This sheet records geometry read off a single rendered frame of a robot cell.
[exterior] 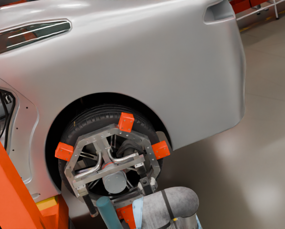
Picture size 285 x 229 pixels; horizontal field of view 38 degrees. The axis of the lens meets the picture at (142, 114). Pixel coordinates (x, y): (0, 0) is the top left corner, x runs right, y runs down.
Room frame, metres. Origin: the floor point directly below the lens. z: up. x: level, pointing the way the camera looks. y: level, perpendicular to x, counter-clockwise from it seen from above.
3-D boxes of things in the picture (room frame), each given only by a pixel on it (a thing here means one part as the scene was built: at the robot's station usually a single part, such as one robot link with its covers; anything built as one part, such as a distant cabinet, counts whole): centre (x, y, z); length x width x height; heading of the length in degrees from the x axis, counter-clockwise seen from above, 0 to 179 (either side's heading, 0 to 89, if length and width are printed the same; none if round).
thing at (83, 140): (2.18, 0.29, 0.85); 0.54 x 0.07 x 0.54; 90
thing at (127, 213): (2.22, 0.29, 0.48); 0.16 x 0.12 x 0.17; 0
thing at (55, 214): (2.19, 0.80, 0.69); 0.52 x 0.17 x 0.35; 0
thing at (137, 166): (1.98, 0.11, 0.93); 0.09 x 0.05 x 0.05; 0
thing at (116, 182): (2.11, 0.29, 0.85); 0.21 x 0.14 x 0.14; 0
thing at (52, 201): (2.36, 0.80, 0.70); 0.14 x 0.14 x 0.05; 0
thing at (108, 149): (2.06, 0.19, 1.03); 0.19 x 0.18 x 0.11; 0
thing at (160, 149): (2.19, -0.03, 0.85); 0.09 x 0.08 x 0.07; 90
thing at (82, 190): (1.97, 0.45, 0.93); 0.09 x 0.05 x 0.05; 0
